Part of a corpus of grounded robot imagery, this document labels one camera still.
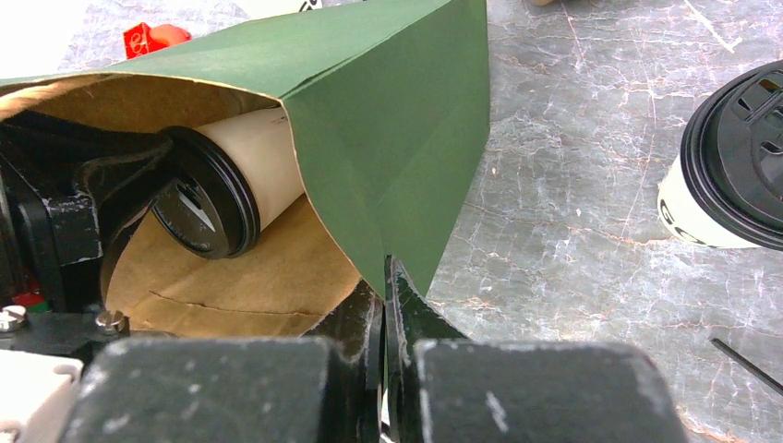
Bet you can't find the single black lid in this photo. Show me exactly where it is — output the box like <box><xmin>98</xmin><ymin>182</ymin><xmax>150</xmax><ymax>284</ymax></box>
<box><xmin>680</xmin><ymin>61</ymin><xmax>782</xmax><ymax>250</ymax></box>

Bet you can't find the single white paper cup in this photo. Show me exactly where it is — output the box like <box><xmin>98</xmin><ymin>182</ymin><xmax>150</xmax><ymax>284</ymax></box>
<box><xmin>657</xmin><ymin>155</ymin><xmax>759</xmax><ymax>248</ymax></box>

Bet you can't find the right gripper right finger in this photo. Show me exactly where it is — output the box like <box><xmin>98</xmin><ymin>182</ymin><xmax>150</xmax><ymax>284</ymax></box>
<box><xmin>385</xmin><ymin>257</ymin><xmax>687</xmax><ymax>442</ymax></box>

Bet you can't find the red D-shaped object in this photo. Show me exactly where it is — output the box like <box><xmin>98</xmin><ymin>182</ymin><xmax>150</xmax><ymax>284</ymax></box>
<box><xmin>123</xmin><ymin>22</ymin><xmax>192</xmax><ymax>59</ymax></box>

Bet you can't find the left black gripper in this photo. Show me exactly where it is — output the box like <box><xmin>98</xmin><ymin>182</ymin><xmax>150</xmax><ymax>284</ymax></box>
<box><xmin>1</xmin><ymin>111</ymin><xmax>174</xmax><ymax>361</ymax></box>

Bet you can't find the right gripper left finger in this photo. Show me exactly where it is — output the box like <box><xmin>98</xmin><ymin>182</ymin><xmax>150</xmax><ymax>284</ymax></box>
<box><xmin>61</xmin><ymin>283</ymin><xmax>383</xmax><ymax>442</ymax></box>

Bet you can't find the green paper bag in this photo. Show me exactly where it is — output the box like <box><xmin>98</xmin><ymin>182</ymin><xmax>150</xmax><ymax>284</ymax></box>
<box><xmin>1</xmin><ymin>1</ymin><xmax>490</xmax><ymax>338</ymax></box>

